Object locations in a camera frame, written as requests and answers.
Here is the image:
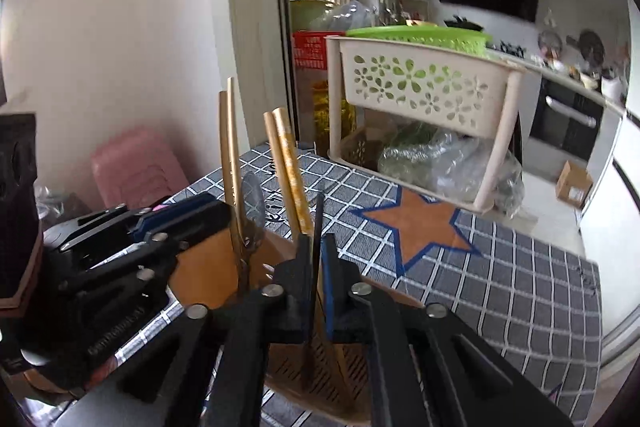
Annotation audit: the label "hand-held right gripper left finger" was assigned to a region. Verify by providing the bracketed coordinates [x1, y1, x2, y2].
[65, 234, 316, 427]

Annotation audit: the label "cardboard box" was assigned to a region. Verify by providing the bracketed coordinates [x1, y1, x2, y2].
[555, 159, 594, 210]

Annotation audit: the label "yellow bag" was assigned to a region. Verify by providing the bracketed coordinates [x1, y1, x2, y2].
[312, 77, 357, 142]

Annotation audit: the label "white refrigerator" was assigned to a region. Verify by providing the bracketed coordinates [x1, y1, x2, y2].
[580, 107, 640, 338]

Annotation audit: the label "black built-in oven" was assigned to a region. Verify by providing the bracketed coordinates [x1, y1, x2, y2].
[529, 79, 608, 162]

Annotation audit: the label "beige plastic utensil holder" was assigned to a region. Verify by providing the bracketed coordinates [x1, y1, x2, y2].
[167, 227, 426, 425]

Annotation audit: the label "metal spoon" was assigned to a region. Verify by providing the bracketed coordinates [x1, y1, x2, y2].
[235, 172, 268, 300]

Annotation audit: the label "grey checked star tablecloth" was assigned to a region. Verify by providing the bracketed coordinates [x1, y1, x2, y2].
[50, 142, 603, 427]

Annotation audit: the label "red plastic basket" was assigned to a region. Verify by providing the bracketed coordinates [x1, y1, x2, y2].
[292, 32, 333, 70]

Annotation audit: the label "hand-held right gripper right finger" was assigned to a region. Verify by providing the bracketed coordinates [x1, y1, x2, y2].
[322, 234, 576, 427]

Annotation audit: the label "stacked pink plastic stools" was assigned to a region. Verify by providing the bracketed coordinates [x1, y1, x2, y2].
[90, 127, 191, 212]

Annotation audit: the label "cream flower-cutout storage rack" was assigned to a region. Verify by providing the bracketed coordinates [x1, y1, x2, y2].
[325, 34, 528, 215]

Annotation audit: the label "green plastic basket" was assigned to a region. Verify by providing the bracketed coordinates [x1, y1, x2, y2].
[345, 26, 493, 58]

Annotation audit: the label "clear plastic bags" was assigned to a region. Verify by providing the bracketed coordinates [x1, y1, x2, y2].
[377, 122, 525, 218]

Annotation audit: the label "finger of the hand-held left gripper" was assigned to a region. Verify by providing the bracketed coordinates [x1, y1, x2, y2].
[65, 241, 189, 309]
[60, 194, 232, 253]

